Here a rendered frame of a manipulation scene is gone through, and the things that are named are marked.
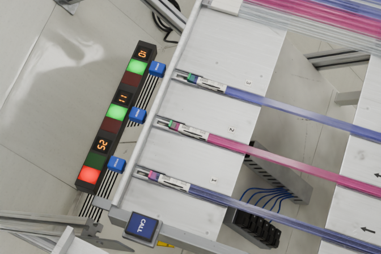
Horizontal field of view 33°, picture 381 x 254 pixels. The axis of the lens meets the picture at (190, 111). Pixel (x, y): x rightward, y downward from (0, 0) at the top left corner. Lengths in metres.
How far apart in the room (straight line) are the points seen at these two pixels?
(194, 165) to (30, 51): 0.87
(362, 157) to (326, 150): 0.61
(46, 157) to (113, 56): 0.41
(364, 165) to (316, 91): 0.62
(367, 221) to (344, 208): 0.05
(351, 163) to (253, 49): 0.31
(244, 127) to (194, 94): 0.12
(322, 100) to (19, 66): 0.88
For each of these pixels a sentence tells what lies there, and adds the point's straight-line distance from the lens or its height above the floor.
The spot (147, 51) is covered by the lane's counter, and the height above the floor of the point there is 0.66.
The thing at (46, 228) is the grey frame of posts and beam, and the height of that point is 0.51.
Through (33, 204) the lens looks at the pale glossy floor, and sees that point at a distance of 1.94.
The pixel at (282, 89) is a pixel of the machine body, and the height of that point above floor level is 0.62.
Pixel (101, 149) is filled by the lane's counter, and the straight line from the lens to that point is 1.27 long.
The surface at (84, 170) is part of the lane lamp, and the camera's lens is 1.25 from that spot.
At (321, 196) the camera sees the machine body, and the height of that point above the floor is 0.62.
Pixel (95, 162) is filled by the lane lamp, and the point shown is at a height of 0.66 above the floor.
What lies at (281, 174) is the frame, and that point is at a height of 0.66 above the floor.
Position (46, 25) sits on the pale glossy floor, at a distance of 2.01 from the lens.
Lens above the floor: 1.68
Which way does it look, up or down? 46 degrees down
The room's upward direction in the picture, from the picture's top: 84 degrees clockwise
